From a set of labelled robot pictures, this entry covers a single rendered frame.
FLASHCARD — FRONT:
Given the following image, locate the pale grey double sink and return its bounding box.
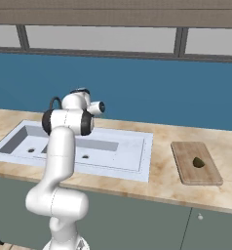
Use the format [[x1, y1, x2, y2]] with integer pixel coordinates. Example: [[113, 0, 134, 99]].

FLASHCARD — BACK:
[[0, 119, 154, 184]]

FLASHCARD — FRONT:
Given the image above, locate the wide grey-green cupboard door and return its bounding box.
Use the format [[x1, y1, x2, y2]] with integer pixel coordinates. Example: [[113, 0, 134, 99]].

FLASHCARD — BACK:
[[0, 175, 193, 250]]

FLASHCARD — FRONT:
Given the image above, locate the black curved sink faucet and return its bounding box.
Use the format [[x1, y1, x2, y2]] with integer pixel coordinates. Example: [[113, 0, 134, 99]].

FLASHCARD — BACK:
[[49, 96, 63, 112]]

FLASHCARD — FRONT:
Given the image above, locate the grey-framed window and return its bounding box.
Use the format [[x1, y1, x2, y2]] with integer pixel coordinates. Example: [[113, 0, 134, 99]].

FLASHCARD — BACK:
[[0, 23, 232, 64]]

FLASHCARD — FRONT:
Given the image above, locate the narrow grey-green cupboard door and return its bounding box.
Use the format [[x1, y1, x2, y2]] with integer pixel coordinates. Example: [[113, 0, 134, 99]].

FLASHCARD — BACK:
[[180, 206, 232, 250]]

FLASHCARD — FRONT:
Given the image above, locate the dark green round fruit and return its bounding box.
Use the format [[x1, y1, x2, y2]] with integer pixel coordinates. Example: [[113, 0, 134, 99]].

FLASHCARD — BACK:
[[192, 156, 207, 169]]

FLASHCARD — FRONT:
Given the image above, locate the wooden cutting board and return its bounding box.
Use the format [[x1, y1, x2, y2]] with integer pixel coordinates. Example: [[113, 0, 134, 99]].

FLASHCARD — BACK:
[[170, 141, 224, 187]]

